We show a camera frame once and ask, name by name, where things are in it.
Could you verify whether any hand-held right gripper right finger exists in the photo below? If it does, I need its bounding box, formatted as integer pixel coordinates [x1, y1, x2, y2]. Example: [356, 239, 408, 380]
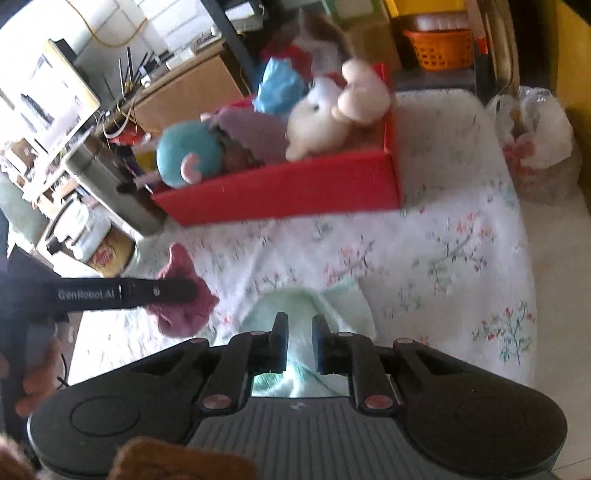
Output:
[311, 314, 467, 412]

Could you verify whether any white and pink plush toy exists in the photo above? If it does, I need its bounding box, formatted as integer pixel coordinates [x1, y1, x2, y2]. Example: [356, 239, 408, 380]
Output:
[284, 60, 393, 162]

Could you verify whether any person's left hand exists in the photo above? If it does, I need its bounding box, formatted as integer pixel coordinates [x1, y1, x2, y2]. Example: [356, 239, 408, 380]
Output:
[14, 340, 64, 418]

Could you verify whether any brown fuzzy cloth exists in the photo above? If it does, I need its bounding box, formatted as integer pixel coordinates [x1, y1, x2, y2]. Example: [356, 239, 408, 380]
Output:
[113, 438, 257, 480]

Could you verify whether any flat monitor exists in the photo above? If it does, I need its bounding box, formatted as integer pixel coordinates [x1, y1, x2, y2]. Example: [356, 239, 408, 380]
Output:
[0, 39, 101, 153]

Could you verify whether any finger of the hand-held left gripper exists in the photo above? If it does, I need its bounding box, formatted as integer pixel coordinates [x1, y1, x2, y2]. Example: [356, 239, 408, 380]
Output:
[119, 277, 200, 306]

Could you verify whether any black shelf rack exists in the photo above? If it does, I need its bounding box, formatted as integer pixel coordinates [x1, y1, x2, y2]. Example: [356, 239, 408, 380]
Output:
[222, 0, 491, 103]

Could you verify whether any floral tablecloth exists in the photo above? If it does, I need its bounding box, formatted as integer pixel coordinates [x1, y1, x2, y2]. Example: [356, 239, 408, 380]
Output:
[69, 90, 539, 398]

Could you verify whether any orange plastic basket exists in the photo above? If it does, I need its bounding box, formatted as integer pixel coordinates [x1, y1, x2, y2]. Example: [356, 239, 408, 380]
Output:
[403, 28, 476, 72]

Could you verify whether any red and white plastic bag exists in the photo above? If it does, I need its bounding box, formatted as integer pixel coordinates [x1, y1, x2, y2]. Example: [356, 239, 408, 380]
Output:
[263, 9, 352, 88]

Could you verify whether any light green knitted cloth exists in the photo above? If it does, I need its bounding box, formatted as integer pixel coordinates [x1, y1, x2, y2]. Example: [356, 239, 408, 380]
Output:
[238, 277, 377, 398]

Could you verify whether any bright blue cloth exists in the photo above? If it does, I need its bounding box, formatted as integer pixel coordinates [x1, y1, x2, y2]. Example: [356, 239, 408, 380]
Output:
[254, 58, 308, 114]

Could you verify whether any jar with brown label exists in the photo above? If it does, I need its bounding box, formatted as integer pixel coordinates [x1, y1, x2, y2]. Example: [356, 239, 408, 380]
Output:
[69, 208, 137, 278]

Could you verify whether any yellow box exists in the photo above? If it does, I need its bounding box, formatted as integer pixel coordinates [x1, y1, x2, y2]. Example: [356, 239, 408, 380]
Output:
[385, 0, 467, 19]

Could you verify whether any red cardboard box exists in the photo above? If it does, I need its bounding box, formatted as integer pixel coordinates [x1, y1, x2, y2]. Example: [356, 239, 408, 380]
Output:
[150, 62, 402, 227]

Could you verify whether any teal round plush doll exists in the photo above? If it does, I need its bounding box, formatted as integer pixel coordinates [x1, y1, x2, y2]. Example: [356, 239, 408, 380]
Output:
[156, 121, 227, 190]

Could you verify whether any pink knitted cloth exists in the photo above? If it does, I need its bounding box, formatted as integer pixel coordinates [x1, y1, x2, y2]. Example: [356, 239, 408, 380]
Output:
[154, 243, 220, 337]

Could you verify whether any clear plastic bag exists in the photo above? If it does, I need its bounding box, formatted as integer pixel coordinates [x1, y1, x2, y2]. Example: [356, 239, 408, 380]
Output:
[487, 85, 575, 204]

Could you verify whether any clear plastic tub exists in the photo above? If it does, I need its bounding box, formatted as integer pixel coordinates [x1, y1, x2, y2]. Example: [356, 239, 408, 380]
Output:
[409, 14, 472, 33]

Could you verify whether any purple cloth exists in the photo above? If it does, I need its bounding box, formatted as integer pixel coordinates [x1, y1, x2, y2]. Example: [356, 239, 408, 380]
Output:
[203, 108, 289, 165]

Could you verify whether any yellow cable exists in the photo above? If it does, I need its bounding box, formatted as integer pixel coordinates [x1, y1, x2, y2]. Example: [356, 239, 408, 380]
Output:
[65, 0, 148, 48]

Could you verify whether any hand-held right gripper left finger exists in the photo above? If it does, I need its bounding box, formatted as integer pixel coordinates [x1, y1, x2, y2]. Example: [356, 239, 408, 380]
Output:
[124, 313, 291, 414]

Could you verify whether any large cardboard box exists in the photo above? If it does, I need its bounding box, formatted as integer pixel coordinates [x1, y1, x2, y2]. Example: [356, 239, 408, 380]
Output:
[134, 51, 245, 134]

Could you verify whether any steel cylinder flask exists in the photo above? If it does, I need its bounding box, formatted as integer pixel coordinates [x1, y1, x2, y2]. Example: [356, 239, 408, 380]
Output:
[65, 138, 167, 236]

